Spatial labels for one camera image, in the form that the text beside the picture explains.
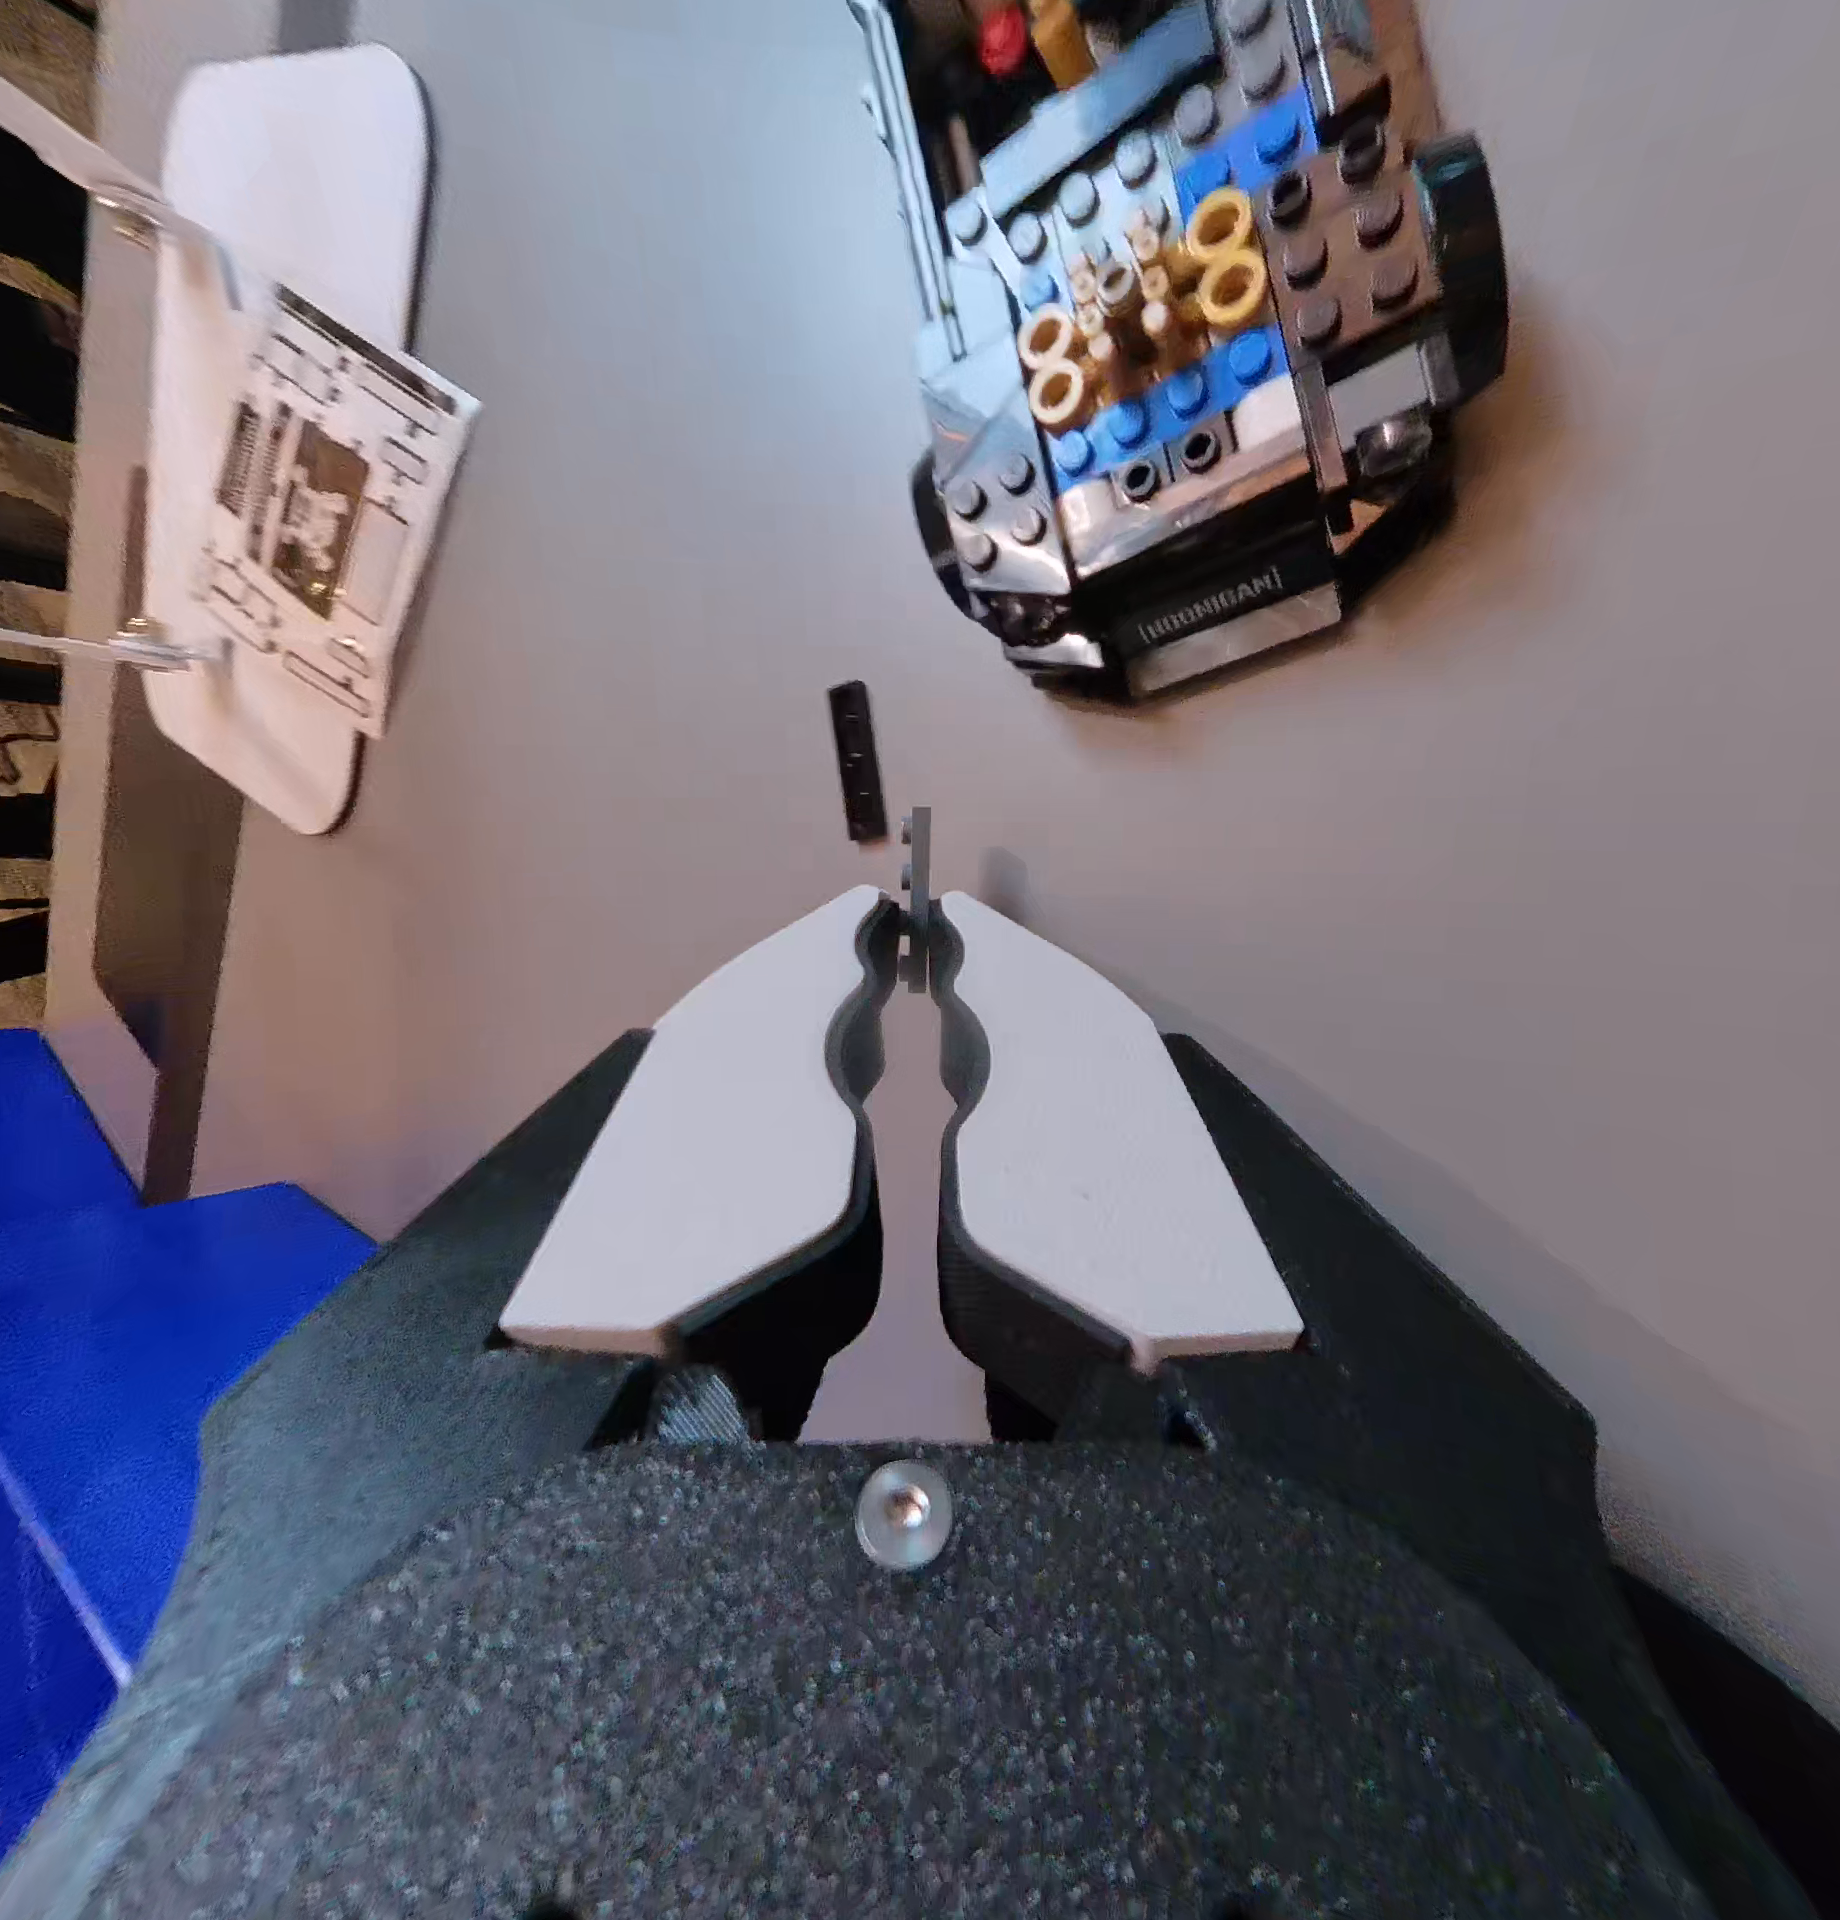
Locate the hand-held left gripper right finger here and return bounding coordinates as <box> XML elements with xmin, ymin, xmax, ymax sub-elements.
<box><xmin>915</xmin><ymin>891</ymin><xmax>1306</xmax><ymax>1413</ymax></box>

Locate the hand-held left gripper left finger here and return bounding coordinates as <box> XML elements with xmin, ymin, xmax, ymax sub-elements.
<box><xmin>500</xmin><ymin>885</ymin><xmax>917</xmax><ymax>1413</ymax></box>

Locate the thin grey lego piece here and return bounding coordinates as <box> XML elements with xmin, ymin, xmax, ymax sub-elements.
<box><xmin>893</xmin><ymin>802</ymin><xmax>943</xmax><ymax>995</ymax></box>

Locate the blue plastic bin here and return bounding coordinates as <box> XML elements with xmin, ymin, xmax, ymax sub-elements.
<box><xmin>0</xmin><ymin>1027</ymin><xmax>385</xmax><ymax>1868</ymax></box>

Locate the lego car model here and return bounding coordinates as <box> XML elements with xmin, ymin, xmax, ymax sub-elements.
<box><xmin>843</xmin><ymin>0</ymin><xmax>1516</xmax><ymax>709</ymax></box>

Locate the black lego plate strip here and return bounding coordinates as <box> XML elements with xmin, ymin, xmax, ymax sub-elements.
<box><xmin>828</xmin><ymin>679</ymin><xmax>891</xmax><ymax>845</ymax></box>

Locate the lego sticker sheet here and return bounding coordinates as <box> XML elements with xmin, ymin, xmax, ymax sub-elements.
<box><xmin>181</xmin><ymin>277</ymin><xmax>481</xmax><ymax>739</ymax></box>

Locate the white stand rod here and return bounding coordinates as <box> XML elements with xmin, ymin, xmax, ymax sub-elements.
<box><xmin>0</xmin><ymin>612</ymin><xmax>235</xmax><ymax>679</ymax></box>
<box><xmin>0</xmin><ymin>56</ymin><xmax>250</xmax><ymax>308</ymax></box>

